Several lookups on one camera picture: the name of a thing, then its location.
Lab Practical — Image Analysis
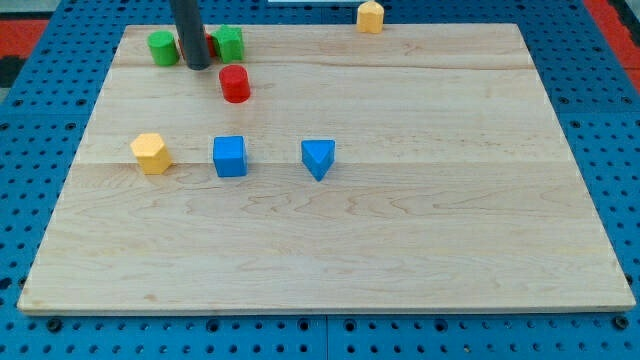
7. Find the red block behind rod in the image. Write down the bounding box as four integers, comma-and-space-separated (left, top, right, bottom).
178, 31, 216, 61

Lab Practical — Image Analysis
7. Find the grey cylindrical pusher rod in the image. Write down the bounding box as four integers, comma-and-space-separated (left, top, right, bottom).
169, 0, 211, 71

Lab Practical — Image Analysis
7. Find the green cylinder block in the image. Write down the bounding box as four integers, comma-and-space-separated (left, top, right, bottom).
147, 30, 180, 66

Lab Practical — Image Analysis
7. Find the red cylinder block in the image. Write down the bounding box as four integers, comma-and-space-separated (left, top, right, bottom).
219, 65, 251, 103

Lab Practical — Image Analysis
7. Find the yellow rounded block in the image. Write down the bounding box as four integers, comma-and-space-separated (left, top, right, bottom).
356, 1, 385, 34

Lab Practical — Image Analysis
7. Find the green star block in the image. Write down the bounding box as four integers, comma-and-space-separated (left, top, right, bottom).
211, 25, 244, 64

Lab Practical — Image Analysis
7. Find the yellow hexagon block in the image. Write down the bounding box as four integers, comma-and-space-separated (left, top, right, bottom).
130, 133, 173, 175

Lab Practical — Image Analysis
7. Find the blue cube block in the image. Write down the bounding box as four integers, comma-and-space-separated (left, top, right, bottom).
212, 135, 248, 177

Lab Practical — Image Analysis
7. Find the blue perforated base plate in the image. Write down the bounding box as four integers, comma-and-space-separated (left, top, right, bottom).
1, 0, 639, 359

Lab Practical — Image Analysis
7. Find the blue triangle block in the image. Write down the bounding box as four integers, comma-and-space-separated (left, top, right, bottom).
301, 139, 336, 182

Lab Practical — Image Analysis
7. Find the light wooden board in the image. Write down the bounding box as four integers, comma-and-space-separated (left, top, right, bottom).
18, 23, 635, 316

